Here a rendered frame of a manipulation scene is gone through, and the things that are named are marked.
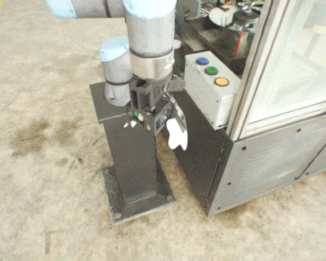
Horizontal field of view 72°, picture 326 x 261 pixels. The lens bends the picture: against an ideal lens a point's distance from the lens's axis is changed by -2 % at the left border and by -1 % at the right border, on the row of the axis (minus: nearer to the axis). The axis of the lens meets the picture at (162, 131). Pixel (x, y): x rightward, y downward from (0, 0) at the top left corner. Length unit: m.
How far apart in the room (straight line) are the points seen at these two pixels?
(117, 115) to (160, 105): 0.45
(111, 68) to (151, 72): 0.47
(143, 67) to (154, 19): 0.08
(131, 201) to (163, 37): 1.22
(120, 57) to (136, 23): 0.47
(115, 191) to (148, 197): 0.22
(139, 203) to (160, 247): 0.28
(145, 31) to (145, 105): 0.14
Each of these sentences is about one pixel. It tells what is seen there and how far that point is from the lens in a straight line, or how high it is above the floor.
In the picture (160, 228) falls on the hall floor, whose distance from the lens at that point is 1.42.
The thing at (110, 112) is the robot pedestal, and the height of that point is 0.75.
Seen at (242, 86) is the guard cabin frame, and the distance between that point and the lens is 0.70.
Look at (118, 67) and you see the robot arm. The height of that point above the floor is 0.91.
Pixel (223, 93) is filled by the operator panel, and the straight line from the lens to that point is 0.75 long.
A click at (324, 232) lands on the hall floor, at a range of 1.69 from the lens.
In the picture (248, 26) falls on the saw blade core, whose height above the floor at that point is 0.95.
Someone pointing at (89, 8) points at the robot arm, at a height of 1.20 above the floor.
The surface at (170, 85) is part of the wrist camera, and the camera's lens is 0.46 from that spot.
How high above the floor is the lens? 1.34
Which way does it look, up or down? 47 degrees down
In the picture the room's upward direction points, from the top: straight up
